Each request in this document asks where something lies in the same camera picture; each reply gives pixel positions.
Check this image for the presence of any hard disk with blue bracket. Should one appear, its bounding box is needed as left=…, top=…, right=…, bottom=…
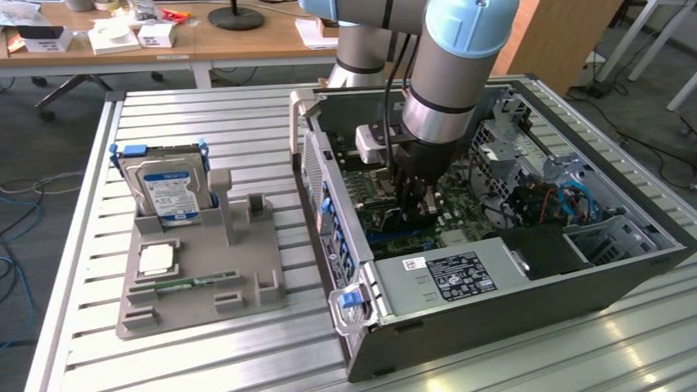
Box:
left=107, top=137, right=220, bottom=229

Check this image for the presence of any silver CPU chip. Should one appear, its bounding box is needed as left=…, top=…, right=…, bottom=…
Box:
left=139, top=244, right=179, bottom=274

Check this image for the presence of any black round lamp base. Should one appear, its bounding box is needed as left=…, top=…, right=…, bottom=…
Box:
left=208, top=0, right=267, bottom=30

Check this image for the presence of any grey power supply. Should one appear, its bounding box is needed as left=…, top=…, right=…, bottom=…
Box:
left=372, top=238, right=534, bottom=318

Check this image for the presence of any white furniture piece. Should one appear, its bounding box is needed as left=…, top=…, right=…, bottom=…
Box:
left=667, top=75, right=697, bottom=114

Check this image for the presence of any white cable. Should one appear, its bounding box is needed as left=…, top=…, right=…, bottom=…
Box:
left=0, top=171, right=83, bottom=196

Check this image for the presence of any printed paper sheet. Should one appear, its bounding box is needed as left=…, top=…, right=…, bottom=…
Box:
left=0, top=7, right=39, bottom=28

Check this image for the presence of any white box round insert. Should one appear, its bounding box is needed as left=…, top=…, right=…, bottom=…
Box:
left=87, top=20, right=144, bottom=56

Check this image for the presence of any blue cable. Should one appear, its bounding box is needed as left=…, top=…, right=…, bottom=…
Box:
left=0, top=195, right=43, bottom=350

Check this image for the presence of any green motherboard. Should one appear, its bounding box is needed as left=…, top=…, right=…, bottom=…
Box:
left=326, top=132, right=492, bottom=262

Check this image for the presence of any black graphics card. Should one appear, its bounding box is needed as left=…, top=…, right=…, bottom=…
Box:
left=378, top=207, right=438, bottom=236

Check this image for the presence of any CPU socket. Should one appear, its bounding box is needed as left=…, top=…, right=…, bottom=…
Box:
left=368, top=169, right=396, bottom=201

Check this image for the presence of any silver disk bay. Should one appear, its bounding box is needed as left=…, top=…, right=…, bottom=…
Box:
left=563, top=214, right=660, bottom=266

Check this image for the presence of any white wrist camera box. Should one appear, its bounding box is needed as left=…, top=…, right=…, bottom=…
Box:
left=355, top=124, right=398, bottom=164

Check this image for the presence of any red wire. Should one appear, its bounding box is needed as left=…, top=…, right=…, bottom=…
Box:
left=539, top=185, right=563, bottom=225

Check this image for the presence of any blue SATA wire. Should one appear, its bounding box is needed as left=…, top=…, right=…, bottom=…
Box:
left=558, top=179, right=604, bottom=225

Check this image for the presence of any black office chair base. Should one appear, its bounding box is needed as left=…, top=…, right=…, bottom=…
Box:
left=35, top=73, right=164, bottom=120

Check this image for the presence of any black camera cable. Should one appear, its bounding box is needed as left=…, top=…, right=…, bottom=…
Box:
left=380, top=32, right=415, bottom=175

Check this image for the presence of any wooden cabinet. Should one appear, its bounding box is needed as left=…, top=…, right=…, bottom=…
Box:
left=490, top=0, right=626, bottom=89

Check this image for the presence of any silver perforated drive cage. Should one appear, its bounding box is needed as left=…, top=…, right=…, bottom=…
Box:
left=468, top=96, right=551, bottom=205

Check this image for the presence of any wooden desk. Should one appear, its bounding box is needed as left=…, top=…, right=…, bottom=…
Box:
left=194, top=0, right=343, bottom=89
left=0, top=0, right=198, bottom=89

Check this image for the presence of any black open PC case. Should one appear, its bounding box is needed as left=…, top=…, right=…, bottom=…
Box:
left=288, top=73, right=697, bottom=384

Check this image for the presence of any white box black lid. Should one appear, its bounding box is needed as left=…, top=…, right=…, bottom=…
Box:
left=15, top=24, right=75, bottom=54

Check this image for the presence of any blue case release latch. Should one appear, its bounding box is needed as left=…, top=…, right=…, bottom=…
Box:
left=338, top=285, right=364, bottom=310

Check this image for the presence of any blue expansion slot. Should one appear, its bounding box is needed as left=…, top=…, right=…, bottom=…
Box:
left=367, top=230, right=426, bottom=244

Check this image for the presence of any black power strip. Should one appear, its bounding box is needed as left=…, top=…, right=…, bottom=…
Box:
left=570, top=81, right=618, bottom=99

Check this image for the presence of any white paper stack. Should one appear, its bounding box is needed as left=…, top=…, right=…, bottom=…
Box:
left=295, top=18, right=340, bottom=51

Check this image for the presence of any grey parts rack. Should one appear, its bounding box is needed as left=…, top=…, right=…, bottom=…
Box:
left=116, top=169, right=290, bottom=342

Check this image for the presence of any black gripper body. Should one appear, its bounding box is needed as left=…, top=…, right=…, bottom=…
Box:
left=391, top=140, right=458, bottom=185

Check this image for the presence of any clear plastic bag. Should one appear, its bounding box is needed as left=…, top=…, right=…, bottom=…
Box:
left=130, top=0, right=160, bottom=21

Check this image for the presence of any white table frame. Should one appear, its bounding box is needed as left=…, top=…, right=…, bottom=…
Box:
left=596, top=0, right=697, bottom=82

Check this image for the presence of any small white labelled box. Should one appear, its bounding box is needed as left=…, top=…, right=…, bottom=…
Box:
left=136, top=23, right=179, bottom=49

